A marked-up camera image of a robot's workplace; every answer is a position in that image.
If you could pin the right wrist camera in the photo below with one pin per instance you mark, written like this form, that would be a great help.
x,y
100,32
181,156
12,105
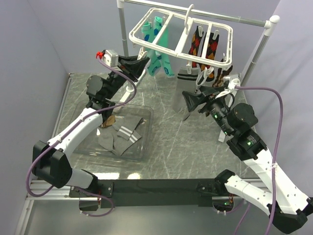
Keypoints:
x,y
232,81

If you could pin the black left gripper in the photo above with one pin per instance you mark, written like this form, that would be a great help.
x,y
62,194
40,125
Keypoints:
x,y
135,69

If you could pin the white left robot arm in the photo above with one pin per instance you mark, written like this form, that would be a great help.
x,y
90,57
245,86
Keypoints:
x,y
50,160

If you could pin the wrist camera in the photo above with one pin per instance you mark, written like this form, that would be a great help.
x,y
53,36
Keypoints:
x,y
232,81
109,57

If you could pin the grey striped hanging sock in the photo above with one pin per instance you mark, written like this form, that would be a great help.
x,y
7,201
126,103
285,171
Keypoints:
x,y
185,82

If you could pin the silver white drying rack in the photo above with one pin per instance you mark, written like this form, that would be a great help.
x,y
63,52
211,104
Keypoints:
x,y
174,27

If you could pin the aluminium frame rail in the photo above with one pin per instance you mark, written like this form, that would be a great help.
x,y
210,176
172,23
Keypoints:
x,y
73,93

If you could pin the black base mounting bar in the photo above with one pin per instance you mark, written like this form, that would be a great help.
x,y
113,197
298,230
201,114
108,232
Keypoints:
x,y
162,192

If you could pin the red yellow argyle sock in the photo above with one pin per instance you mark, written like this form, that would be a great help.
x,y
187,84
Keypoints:
x,y
196,41

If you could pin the clear plastic bin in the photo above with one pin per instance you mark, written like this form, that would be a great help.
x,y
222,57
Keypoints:
x,y
137,151

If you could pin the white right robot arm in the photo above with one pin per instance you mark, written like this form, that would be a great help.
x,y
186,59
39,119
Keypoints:
x,y
283,202

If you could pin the white hanger clip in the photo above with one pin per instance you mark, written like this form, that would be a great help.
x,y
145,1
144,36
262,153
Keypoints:
x,y
142,53

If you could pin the brown argyle hanging sock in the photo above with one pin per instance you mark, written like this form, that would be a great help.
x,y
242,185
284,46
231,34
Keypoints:
x,y
222,72

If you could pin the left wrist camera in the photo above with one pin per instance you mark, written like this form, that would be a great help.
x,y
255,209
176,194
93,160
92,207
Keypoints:
x,y
109,57

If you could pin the grey striped sock in bin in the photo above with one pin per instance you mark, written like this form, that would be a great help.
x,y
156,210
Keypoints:
x,y
125,129

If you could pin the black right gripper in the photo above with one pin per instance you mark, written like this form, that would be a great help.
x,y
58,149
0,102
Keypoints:
x,y
193,100

